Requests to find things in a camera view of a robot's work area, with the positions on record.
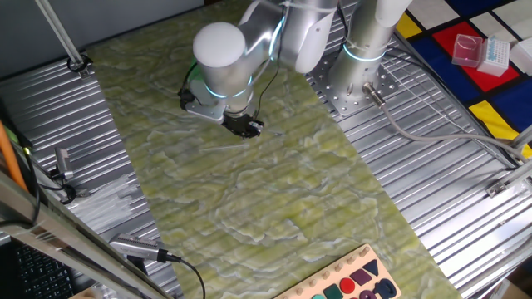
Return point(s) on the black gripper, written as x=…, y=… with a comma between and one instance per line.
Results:
x=237, y=124

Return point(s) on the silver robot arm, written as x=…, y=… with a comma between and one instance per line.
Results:
x=232, y=70

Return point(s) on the white pipette tip rack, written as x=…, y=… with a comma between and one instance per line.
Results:
x=494, y=56

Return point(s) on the green marble pattern mat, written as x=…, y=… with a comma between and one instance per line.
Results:
x=270, y=199

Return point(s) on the wooden shape puzzle board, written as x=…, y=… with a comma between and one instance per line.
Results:
x=299, y=288

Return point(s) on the green square puzzle piece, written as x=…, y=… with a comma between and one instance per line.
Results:
x=332, y=292

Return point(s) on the navy triangle puzzle piece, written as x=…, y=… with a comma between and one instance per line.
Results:
x=372, y=266

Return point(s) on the red round puzzle piece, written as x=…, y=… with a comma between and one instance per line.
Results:
x=347, y=285

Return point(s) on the purple puzzle piece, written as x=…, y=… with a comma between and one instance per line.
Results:
x=361, y=277

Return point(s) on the black pole clamp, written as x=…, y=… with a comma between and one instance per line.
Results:
x=79, y=64

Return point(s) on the colourful chequered cloth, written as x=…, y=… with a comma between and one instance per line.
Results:
x=444, y=70

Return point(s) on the blue puzzle piece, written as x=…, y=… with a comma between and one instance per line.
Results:
x=388, y=290

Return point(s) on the aluminium pole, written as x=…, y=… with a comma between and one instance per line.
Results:
x=58, y=31

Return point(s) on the clear pink plastic box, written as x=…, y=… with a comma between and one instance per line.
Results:
x=467, y=50

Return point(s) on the cardboard box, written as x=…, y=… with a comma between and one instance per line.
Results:
x=83, y=295
x=515, y=290

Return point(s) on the black keyboard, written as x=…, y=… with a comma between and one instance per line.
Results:
x=41, y=276

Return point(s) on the white plastic box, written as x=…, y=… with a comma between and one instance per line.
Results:
x=523, y=56

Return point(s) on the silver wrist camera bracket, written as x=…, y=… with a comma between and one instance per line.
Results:
x=205, y=110

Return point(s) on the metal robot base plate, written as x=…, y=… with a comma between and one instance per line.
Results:
x=332, y=99

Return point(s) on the ribbed silver depth camera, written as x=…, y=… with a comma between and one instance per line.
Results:
x=133, y=247

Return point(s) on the black camera stand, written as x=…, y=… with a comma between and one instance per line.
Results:
x=137, y=266

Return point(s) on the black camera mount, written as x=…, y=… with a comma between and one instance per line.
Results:
x=68, y=194

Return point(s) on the aluminium frame bar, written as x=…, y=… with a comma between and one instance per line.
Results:
x=62, y=238

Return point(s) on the aluminium extrusion with bracket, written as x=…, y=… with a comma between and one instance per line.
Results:
x=511, y=178

